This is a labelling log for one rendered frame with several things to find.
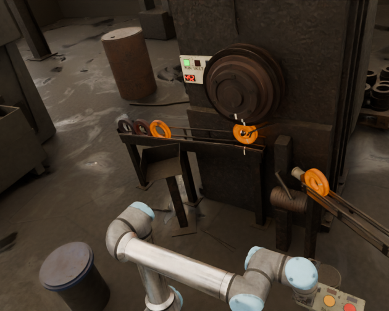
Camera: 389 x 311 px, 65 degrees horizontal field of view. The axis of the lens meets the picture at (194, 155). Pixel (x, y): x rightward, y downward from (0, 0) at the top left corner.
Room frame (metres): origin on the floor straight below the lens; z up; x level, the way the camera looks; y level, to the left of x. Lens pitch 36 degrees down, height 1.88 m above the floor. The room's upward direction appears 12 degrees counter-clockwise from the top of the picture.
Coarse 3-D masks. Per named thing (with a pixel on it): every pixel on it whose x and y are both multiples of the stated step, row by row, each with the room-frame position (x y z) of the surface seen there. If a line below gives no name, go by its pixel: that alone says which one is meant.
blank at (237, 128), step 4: (236, 124) 1.60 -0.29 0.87; (236, 128) 1.60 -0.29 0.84; (240, 128) 1.59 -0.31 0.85; (244, 128) 1.57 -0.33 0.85; (248, 128) 1.55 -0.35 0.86; (252, 128) 1.54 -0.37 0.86; (236, 132) 1.60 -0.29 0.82; (256, 132) 1.54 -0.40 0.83; (236, 136) 1.61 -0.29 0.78; (240, 136) 1.59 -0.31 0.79; (244, 136) 1.59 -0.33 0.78; (248, 136) 1.56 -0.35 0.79; (252, 136) 1.54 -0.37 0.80; (256, 136) 1.54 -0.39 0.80; (240, 140) 1.59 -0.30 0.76; (244, 140) 1.58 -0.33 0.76; (248, 140) 1.56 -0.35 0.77; (252, 140) 1.54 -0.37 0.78
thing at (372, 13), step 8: (376, 0) 2.13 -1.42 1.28; (376, 8) 2.20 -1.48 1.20; (368, 16) 1.90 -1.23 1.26; (368, 24) 1.94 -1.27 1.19; (368, 32) 2.00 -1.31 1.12; (368, 40) 2.06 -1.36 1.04; (368, 48) 2.13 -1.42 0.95; (368, 56) 2.20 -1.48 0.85; (360, 64) 1.94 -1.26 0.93; (368, 64) 2.29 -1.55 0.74; (360, 72) 1.96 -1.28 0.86; (360, 80) 1.98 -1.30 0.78; (360, 88) 2.05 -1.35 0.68; (360, 96) 2.12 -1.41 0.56; (360, 104) 2.21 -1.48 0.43; (352, 120) 2.02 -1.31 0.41; (352, 128) 2.05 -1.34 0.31
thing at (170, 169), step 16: (176, 144) 1.77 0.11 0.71; (144, 160) 1.74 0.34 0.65; (160, 160) 1.78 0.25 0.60; (176, 160) 1.73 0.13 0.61; (144, 176) 1.61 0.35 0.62; (160, 176) 1.60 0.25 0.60; (176, 192) 1.65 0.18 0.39; (176, 208) 1.65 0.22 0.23; (176, 224) 1.70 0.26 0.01; (192, 224) 1.66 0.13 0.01
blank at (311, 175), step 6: (312, 168) 1.19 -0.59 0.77; (306, 174) 1.20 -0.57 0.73; (312, 174) 1.15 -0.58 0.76; (318, 174) 1.13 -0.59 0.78; (306, 180) 1.19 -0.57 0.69; (312, 180) 1.17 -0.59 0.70; (318, 180) 1.11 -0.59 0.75; (324, 180) 1.09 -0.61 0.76; (312, 186) 1.15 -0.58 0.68; (318, 186) 1.14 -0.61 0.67; (324, 186) 1.07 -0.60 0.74; (318, 192) 1.10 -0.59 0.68; (324, 192) 1.07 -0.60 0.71
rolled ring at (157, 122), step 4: (156, 120) 2.06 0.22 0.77; (160, 120) 2.05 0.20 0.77; (152, 124) 2.07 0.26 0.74; (156, 124) 2.04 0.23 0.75; (160, 124) 2.01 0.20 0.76; (164, 124) 2.01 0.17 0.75; (152, 128) 2.08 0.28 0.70; (164, 128) 1.99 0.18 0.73; (168, 128) 2.00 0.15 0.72; (152, 132) 2.08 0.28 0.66; (156, 132) 2.09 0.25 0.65; (168, 132) 1.98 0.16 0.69; (156, 136) 2.06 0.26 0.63; (160, 136) 2.06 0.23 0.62; (168, 136) 1.98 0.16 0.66
